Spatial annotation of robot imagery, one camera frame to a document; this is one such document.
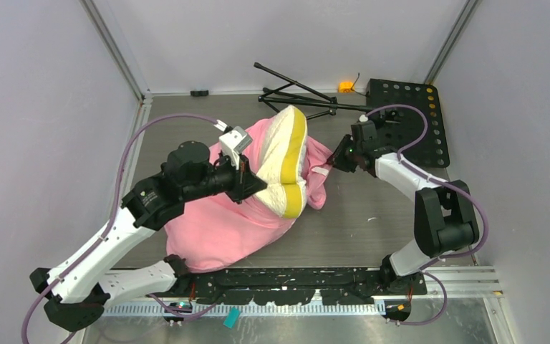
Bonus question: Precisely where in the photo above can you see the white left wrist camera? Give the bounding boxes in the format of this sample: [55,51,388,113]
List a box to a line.
[218,126,253,170]

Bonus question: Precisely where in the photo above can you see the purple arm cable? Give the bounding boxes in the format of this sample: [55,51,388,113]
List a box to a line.
[360,104,490,272]
[21,113,231,344]

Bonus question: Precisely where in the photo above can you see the orange yellow small device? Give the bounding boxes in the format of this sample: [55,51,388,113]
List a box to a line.
[337,81,355,93]

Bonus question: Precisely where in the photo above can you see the cream textured pillow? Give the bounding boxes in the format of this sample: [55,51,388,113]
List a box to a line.
[247,105,308,219]

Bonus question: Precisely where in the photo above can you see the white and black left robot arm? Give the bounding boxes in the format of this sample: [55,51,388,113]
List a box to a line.
[30,137,266,332]

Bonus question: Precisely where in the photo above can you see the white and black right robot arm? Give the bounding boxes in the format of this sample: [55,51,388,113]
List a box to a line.
[328,120,480,294]

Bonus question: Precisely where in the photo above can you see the black perforated music stand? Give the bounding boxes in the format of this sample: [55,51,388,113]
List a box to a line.
[254,62,450,168]

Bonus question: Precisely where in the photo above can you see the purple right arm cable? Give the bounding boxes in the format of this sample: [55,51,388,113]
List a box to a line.
[360,104,490,272]

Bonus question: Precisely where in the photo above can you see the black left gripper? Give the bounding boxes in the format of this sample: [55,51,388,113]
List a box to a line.
[183,149,267,204]

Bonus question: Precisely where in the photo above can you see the pink pillowcase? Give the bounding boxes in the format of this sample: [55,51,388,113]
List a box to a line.
[164,119,332,273]

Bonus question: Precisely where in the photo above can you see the teal tape piece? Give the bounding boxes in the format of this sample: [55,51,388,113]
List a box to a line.
[223,307,241,329]

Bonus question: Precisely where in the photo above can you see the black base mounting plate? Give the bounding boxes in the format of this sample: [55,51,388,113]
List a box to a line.
[156,267,427,306]

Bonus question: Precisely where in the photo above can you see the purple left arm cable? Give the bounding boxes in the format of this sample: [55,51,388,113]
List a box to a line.
[21,113,231,344]

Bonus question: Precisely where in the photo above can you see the small black wall clip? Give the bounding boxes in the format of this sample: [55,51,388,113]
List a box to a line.
[190,90,209,97]

